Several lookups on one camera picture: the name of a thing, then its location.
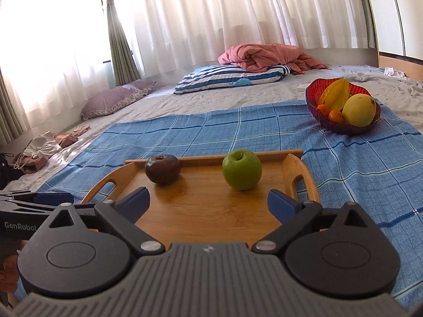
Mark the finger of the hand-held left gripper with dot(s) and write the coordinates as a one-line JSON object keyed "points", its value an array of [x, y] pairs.
{"points": [[53, 198]]}

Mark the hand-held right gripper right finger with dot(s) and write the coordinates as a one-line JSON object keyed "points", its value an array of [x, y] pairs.
{"points": [[279, 205]]}

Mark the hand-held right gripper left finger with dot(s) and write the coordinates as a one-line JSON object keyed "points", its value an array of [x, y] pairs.
{"points": [[134, 202]]}

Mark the wooden tray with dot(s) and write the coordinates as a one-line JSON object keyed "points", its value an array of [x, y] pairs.
{"points": [[205, 204]]}

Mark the person's left hand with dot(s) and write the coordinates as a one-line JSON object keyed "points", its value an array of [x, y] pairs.
{"points": [[8, 267]]}

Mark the pink garment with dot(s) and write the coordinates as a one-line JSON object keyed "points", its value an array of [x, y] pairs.
{"points": [[71, 137], [33, 165]]}

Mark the dark brown round fruit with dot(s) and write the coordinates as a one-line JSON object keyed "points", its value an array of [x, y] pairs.
{"points": [[162, 170]]}

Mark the black bag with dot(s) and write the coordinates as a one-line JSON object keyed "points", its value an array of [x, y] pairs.
{"points": [[8, 171]]}

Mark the green apple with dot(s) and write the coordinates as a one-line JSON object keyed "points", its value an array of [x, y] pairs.
{"points": [[242, 170]]}

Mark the white garment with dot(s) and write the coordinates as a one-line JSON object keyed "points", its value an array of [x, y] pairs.
{"points": [[44, 145]]}

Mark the grey green curtain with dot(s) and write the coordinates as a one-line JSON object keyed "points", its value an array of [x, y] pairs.
{"points": [[120, 39], [10, 112]]}

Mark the blue plaid blanket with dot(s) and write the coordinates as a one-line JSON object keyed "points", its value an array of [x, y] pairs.
{"points": [[205, 132]]}

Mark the red glass bowl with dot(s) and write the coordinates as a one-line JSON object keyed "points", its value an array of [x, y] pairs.
{"points": [[347, 128]]}

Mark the purple pillow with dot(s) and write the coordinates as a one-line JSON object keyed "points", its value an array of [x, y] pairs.
{"points": [[112, 100]]}

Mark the small mandarin orange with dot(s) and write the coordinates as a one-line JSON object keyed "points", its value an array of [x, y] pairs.
{"points": [[323, 109], [336, 115]]}

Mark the yellow mango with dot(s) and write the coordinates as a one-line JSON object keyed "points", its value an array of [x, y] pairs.
{"points": [[359, 110]]}

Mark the yellow starfruit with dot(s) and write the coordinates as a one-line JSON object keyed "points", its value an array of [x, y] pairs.
{"points": [[335, 94]]}

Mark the blue white striped pillow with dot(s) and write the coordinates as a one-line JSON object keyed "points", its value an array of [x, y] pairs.
{"points": [[228, 76]]}

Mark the pink quilt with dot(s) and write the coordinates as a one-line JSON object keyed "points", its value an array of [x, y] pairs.
{"points": [[261, 56]]}

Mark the white sheer curtain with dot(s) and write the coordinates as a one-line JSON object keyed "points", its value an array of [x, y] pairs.
{"points": [[49, 39], [231, 13]]}

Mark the white crumpled cloth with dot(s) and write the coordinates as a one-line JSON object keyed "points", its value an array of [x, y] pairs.
{"points": [[395, 72]]}

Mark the wooden headboard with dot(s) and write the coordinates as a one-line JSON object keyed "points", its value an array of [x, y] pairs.
{"points": [[403, 66]]}

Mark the white wardrobe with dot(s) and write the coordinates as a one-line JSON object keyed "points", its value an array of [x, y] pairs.
{"points": [[393, 10]]}

